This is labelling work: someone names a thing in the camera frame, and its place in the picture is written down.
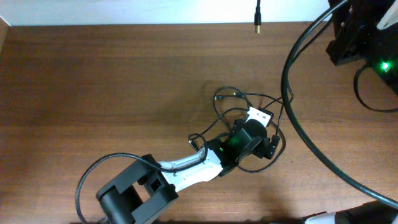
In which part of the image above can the black thin usb cable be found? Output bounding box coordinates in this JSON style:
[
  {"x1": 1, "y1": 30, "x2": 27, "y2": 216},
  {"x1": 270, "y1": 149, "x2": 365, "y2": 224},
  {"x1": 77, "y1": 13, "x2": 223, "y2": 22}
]
[{"x1": 188, "y1": 86, "x2": 259, "y2": 150}]

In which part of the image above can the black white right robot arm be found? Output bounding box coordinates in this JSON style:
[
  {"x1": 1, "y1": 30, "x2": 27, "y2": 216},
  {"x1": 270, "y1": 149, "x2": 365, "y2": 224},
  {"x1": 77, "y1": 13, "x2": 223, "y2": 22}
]
[{"x1": 303, "y1": 1, "x2": 397, "y2": 224}]

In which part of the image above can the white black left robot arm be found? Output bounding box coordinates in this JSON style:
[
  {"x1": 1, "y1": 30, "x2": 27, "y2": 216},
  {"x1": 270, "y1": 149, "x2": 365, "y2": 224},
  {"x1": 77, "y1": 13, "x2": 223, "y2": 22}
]
[{"x1": 96, "y1": 119, "x2": 286, "y2": 224}]

